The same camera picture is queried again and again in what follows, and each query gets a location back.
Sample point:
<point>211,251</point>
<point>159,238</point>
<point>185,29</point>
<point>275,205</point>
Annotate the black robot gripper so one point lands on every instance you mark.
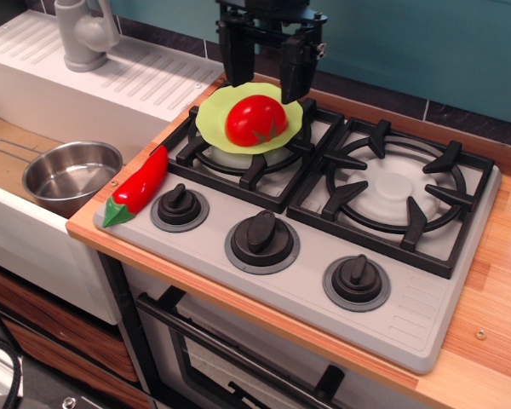
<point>244,24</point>

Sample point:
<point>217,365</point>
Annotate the red toy tomato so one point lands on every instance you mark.
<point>255,120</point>

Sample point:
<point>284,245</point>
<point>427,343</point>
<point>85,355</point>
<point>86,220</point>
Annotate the red toy chili pepper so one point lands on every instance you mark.
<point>134,194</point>

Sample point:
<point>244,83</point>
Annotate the light green plastic plate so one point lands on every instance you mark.
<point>213,112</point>

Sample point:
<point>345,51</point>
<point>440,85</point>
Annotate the white toy sink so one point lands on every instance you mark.
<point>127,102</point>

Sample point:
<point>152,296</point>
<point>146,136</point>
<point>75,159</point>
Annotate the small steel pot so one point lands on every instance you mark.
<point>64,178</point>

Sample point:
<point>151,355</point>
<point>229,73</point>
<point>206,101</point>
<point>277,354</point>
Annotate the black left burner grate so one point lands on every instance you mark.
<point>267,180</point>

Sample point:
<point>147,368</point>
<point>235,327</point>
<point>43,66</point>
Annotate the black burner grate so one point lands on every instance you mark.
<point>267,180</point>
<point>401,196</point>

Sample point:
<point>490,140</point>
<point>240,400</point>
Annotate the grey toy faucet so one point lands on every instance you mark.
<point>85,38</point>

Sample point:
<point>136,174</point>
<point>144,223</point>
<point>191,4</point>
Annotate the black left stove knob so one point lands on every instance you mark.
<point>179,210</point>

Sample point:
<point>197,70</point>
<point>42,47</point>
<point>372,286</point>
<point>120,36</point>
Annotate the black stove knob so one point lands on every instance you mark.
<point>179,210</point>
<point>262,244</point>
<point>356,284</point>

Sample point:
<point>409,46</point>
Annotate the black middle stove knob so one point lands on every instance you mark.
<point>262,244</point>

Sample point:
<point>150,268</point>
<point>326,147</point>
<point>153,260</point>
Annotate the black right burner grate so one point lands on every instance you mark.
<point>401,196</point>

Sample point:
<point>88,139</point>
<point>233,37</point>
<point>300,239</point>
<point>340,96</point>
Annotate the black right stove knob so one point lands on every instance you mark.
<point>356,284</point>

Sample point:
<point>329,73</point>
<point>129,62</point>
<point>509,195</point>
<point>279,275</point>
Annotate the grey toy stove top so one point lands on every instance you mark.
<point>408,329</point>

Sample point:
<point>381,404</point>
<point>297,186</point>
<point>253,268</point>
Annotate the toy oven door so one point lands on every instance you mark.
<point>222,361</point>

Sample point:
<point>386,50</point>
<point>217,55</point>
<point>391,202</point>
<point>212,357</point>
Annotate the wooden drawer front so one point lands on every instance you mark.
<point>69,340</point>

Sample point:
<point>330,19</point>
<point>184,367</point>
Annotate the black oven door handle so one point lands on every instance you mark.
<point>319,397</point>

